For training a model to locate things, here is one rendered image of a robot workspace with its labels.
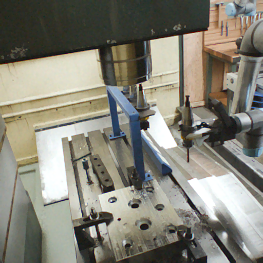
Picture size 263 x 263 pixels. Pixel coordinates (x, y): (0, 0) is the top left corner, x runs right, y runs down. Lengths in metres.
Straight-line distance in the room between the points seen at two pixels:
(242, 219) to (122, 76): 0.84
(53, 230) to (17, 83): 0.92
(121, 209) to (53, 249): 0.55
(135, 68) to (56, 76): 1.14
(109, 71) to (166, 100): 1.35
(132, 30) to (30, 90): 1.27
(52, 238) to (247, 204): 0.94
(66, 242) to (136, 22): 1.07
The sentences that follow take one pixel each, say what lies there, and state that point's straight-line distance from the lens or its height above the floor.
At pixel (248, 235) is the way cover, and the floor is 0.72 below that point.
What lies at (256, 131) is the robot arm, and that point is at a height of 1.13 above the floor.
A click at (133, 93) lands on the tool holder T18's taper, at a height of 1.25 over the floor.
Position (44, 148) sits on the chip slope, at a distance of 1.85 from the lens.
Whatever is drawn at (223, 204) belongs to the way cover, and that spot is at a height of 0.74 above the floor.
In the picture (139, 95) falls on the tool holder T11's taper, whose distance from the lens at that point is 1.07.
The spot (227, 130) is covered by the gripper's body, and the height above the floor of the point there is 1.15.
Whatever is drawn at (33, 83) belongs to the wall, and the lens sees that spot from 1.84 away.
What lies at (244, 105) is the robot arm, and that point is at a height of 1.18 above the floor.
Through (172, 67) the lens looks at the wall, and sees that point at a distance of 2.00.
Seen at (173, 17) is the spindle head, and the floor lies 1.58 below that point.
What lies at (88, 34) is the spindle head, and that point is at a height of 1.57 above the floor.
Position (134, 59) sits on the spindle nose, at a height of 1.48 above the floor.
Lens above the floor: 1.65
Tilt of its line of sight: 28 degrees down
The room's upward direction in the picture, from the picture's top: 7 degrees counter-clockwise
